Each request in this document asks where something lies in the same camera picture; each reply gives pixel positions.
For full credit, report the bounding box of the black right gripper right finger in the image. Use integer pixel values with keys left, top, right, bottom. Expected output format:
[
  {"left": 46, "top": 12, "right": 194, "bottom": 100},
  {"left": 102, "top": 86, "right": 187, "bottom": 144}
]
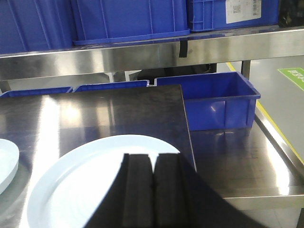
[{"left": 154, "top": 153, "right": 189, "bottom": 228}]

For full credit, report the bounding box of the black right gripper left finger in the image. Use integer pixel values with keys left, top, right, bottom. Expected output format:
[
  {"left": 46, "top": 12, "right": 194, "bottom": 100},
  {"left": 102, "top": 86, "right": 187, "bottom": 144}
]
[{"left": 122, "top": 154, "right": 153, "bottom": 228}]

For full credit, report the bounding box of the light blue plate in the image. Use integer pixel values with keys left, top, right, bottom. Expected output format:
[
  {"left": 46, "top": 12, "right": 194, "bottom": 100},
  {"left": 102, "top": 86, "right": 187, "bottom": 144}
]
[
  {"left": 27, "top": 134, "right": 179, "bottom": 228},
  {"left": 0, "top": 139, "right": 19, "bottom": 194}
]

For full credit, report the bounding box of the stainless steel shelf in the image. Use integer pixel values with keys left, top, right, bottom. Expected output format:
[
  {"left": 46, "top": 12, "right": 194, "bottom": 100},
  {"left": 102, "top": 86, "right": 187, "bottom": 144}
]
[{"left": 0, "top": 26, "right": 304, "bottom": 92}]

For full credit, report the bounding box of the small open blue bin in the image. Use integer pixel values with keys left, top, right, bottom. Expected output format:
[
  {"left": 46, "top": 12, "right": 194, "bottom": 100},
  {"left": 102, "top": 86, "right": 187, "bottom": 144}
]
[{"left": 154, "top": 71, "right": 261, "bottom": 131}]

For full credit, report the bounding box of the blue bin left edge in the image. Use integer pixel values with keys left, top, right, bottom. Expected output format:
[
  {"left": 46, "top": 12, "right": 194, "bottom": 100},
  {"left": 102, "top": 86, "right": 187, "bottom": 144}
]
[{"left": 0, "top": 86, "right": 73, "bottom": 98}]

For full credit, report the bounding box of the black tape strip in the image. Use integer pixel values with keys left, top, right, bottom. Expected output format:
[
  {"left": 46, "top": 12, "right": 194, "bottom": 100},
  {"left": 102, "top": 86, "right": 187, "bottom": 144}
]
[{"left": 179, "top": 40, "right": 188, "bottom": 58}]

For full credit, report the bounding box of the large blue crate centre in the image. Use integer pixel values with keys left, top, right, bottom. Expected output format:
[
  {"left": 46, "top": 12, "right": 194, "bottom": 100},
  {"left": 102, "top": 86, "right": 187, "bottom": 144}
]
[{"left": 71, "top": 0, "right": 190, "bottom": 46}]

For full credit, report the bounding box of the blue crate with label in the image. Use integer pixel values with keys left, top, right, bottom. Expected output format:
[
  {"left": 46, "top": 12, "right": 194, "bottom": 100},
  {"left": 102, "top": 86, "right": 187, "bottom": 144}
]
[{"left": 187, "top": 0, "right": 279, "bottom": 32}]

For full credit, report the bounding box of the blue crate left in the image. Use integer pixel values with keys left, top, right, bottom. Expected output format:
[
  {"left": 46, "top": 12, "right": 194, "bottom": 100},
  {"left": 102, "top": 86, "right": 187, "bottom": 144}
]
[{"left": 0, "top": 0, "right": 77, "bottom": 54}]

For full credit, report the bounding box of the white paper label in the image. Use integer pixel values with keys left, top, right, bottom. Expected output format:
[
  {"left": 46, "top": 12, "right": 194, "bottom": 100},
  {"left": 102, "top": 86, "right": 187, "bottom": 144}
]
[{"left": 225, "top": 0, "right": 262, "bottom": 24}]

